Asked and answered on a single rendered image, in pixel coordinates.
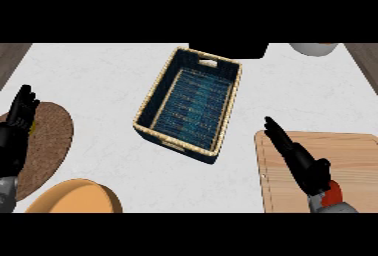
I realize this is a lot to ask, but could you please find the pale wooden cutting board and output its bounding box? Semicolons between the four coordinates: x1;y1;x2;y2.
253;130;378;214

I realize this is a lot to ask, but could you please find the pale grey round bowl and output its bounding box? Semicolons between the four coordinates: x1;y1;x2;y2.
288;42;341;58

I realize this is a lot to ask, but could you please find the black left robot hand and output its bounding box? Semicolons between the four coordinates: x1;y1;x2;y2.
0;84;41;179

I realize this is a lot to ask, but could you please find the orange round bowl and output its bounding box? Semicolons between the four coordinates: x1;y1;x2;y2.
24;178;126;214

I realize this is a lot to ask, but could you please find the red bell pepper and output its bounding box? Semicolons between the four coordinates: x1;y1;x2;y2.
319;179;346;206

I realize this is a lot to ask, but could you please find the dark blue wicker basket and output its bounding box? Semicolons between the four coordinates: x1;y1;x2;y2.
131;46;244;165

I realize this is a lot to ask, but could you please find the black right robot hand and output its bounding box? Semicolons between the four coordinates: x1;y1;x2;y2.
263;115;334;197

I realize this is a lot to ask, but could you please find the brown round woven placemat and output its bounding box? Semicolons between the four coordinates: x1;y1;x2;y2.
0;101;75;203

